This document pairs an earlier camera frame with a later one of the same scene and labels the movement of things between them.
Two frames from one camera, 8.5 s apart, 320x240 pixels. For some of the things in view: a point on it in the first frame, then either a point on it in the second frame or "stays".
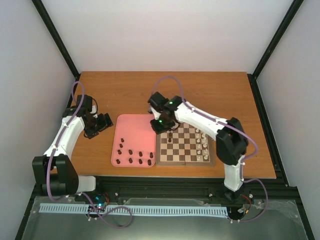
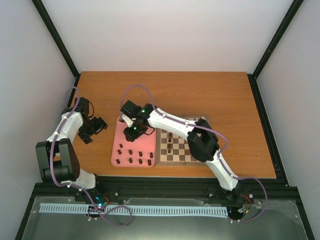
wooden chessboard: (185, 145) stays
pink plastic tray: (134, 141) stays
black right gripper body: (163, 126) -> (137, 132)
